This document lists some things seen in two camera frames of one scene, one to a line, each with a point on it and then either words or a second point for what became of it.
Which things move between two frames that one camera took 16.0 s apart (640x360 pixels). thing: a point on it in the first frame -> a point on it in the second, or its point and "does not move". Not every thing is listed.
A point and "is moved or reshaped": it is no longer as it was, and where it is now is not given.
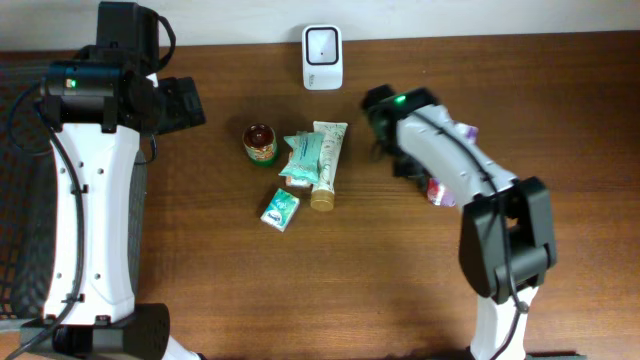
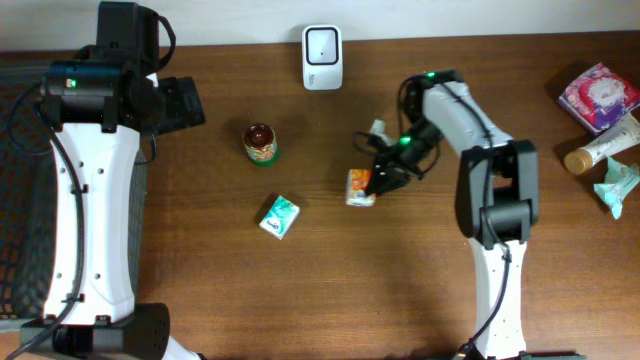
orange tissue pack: x=297 y=183 -> x=357 y=182
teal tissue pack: x=280 y=210 is moved or reshaped
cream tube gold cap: x=322 y=196 -> x=623 y=137
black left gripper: x=174 y=118 does not move
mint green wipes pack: x=303 y=161 -> x=620 y=180
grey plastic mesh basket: x=28 y=199 does not move
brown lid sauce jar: x=260 y=144 does not move
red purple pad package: x=438 y=192 -> x=598 y=98
